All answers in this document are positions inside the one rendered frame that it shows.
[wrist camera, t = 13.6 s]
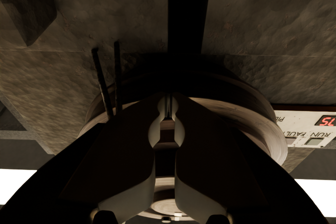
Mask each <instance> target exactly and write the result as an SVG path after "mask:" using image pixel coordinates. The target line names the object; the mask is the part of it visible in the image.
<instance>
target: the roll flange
mask: <svg viewBox="0 0 336 224"><path fill-rule="evenodd" d="M170 75H190V76H201V77H207V78H213V79H217V80H221V81H224V82H228V83H230V84H233V85H236V86H238V87H240V88H242V89H244V90H246V91H248V92H249V93H251V94H252V95H254V96H255V97H256V98H258V99H259V100H260V101H261V102H262V103H263V104H264V106H265V107H266V108H267V110H268V112H269V114H270V116H271V119H273V120H274V121H275V122H276V123H277V118H276V114H275V112H274V109H273V107H272V105H271V104H270V102H269V101H268V99H267V98H266V97H265V96H264V95H263V94H262V93H261V92H260V91H259V90H257V89H256V88H255V87H253V86H252V85H250V84H249V83H247V82H245V81H243V80H241V79H240V78H239V77H238V76H237V75H236V74H234V73H233V72H232V71H230V70H228V69H227V68H225V67H223V66H221V65H219V64H216V63H213V62H210V61H207V60H202V59H197V58H189V57H171V58H163V59H158V60H153V61H150V62H147V63H144V64H141V65H139V66H137V67H135V68H133V69H131V70H130V71H128V72H127V73H126V74H124V75H123V76H122V77H121V86H122V87H123V86H125V85H127V84H130V83H133V82H136V81H139V80H143V79H148V78H153V77H159V76H170ZM107 91H108V94H110V93H111V92H113V91H115V82H114V83H112V84H111V85H109V86H108V87H107ZM102 99H103V97H102V93H101V92H100V93H99V94H98V95H97V96H96V98H95V99H94V100H93V101H92V103H91V105H90V106H89V109H88V111H87V114H86V118H85V123H86V122H87V121H88V120H89V119H90V117H91V115H92V112H93V110H94V109H95V107H96V106H97V104H98V103H99V102H100V101H101V100H102Z"/></svg>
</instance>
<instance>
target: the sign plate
mask: <svg viewBox="0 0 336 224"><path fill-rule="evenodd" d="M271 106H272V108H273V110H274V112H275V115H276V120H277V124H278V126H279V127H280V128H281V130H282V132H283V134H284V136H285V138H296V140H295V141H294V142H293V143H292V144H288V145H287V147H303V148H323V147H324V146H326V145H327V144H328V143H329V142H330V141H331V140H332V139H333V138H334V137H335V136H336V106H303V105H271ZM323 119H325V120H324V121H327V122H328V123H327V124H325V123H326V122H323V121H322V120H323ZM333 119H334V120H333ZM332 120H333V121H332ZM330 122H331V123H330ZM329 123H330V125H329ZM310 139H323V141H322V142H320V143H319V144H318V145H306V143H307V142H308V141H309V140H310Z"/></svg>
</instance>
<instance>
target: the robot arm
mask: <svg viewBox="0 0 336 224"><path fill-rule="evenodd" d="M168 107H169V117H170V118H172V119H173V120H174V121H175V128H174V140H175V142H176V143H177V144H178V145H179V148H178V150H177V151H176V153H175V174H174V191H175V204H176V206H177V208H178V209H179V210H180V211H181V212H183V213H184V214H186V215H188V216H189V217H191V218H192V219H194V220H195V221H197V222H198V223H200V224H329V222H328V220H327V219H326V218H325V216H324V215H323V213H322V212H321V210H320V209H319V208H318V206H317V205H316V204H315V202H314V201H313V200H312V199H311V197H310V196H309V195H308V194H307V193H306V191H305V190H304V189H303V188H302V187H301V186H300V185H299V183H298V182H297V181H296V180H295V179H294V178H293V177H292V176H291V175H290V174H289V173H288V172H287V171H286V170H285V169H283V168H282V167H281V166H280V165H279V164H278V163H277V162H276V161H275V160H273V159H272V158H271V157H270V156H269V155H268V154H267V153H266V152H265V151H263V150H262V149H261V148H260V147H259V146H258V145H257V144H256V143H254V142H253V141H252V140H251V139H250V138H249V137H248V136H247V135H245V134H244V133H243V132H242V131H241V130H240V129H239V128H238V127H237V126H229V125H228V124H227V123H226V122H224V121H223V120H222V119H221V118H220V117H219V116H217V115H216V114H215V113H214V112H212V111H211V110H209V109H208V108H206V107H204V106H203V105H201V104H199V103H197V102H195V101H194V100H192V99H190V98H188V97H186V96H185V95H183V94H181V93H179V92H173V93H170V94H169V93H165V92H162V91H160V92H157V93H155V94H153V95H151V96H149V97H147V98H145V99H143V100H140V101H138V102H136V103H134V104H132V105H130V106H128V107H127V108H125V109H123V110H122V111H120V112H119V113H117V114H116V115H114V116H113V117H112V118H111V119H109V120H108V121H107V122H106V123H99V122H98V123H97V124H96V125H94V126H93V127H92V128H91V129H89V130H88V131H87V132H85V133H84V134H83V135H81V136H80V137H79V138H78V139H76V140H75V141H74V142H72V143H71V144H70V145H68V146H67V147H66V148H65V149H63V150H62V151H61V152H59V153H58V154H57V155H55V156H54V157H53V158H52V159H50V160H49V161H48V162H46V163H45V164H44V165H43V166H42V167H40V168H39V169H38V170H37V171H36V172H35V173H34V174H33V175H32V176H31V177H29V178H28V179H27V180H26V181H25V182H24V183H23V184H22V185H21V186H20V187H19V189H18V190H17V191H16V192H15V193H14V194H13V195H12V196H11V197H10V198H9V200H8V201H7V202H6V203H5V204H4V206H3V207H2V208H1V209H0V224H125V222H126V221H127V220H129V219H130V218H132V217H134V216H136V215H138V214H140V213H141V212H143V211H145V210H147V209H148V208H149V207H150V206H151V204H152V202H153V197H154V190H155V183H156V170H155V151H154V149H153V147H154V145H155V144H156V143H157V142H158V141H159V140H160V122H161V121H162V120H163V119H164V118H165V117H167V115H168Z"/></svg>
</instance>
